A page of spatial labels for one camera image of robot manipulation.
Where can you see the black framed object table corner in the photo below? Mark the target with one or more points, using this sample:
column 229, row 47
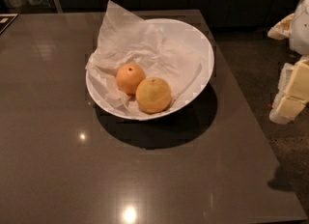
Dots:
column 6, row 20

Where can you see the orange fruit left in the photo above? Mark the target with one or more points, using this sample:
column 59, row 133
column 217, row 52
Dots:
column 129, row 77

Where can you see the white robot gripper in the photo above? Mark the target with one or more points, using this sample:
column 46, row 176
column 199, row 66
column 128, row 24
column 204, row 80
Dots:
column 300, row 30

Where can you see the white crumpled paper towel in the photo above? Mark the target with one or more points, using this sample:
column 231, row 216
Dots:
column 135, row 44

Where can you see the yellowish orange fruit right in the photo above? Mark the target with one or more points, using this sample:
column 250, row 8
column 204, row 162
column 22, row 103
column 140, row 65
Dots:
column 153, row 95

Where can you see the white ceramic bowl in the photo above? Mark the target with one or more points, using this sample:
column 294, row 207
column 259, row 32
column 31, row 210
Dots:
column 199, row 54

